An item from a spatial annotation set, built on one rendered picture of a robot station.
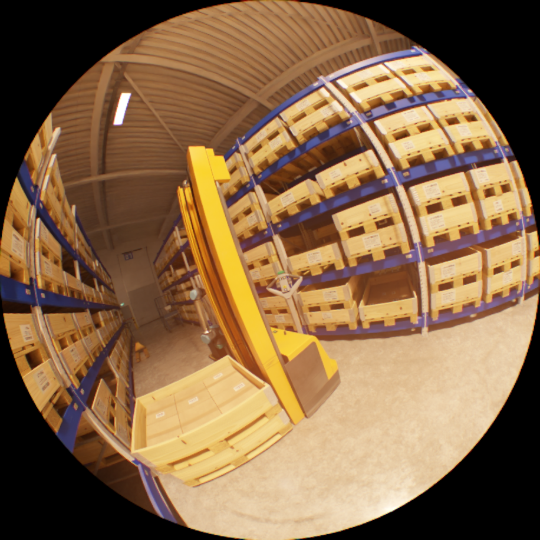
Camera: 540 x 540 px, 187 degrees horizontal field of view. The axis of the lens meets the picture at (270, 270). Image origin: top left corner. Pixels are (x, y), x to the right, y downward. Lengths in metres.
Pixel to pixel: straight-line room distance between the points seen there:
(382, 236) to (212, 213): 1.74
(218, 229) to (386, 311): 2.09
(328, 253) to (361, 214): 0.66
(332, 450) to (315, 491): 0.41
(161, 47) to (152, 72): 0.96
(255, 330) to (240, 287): 0.30
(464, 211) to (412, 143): 0.93
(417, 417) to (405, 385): 0.42
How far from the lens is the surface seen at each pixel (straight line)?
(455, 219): 2.23
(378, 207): 2.03
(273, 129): 2.86
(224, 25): 6.47
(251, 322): 1.11
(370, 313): 2.34
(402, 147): 2.25
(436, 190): 2.17
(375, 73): 2.98
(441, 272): 2.25
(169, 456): 1.48
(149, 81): 6.75
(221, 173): 1.34
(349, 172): 2.12
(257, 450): 1.77
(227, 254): 1.06
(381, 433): 1.74
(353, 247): 2.09
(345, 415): 1.86
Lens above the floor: 1.61
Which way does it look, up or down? 4 degrees down
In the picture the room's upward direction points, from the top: 20 degrees counter-clockwise
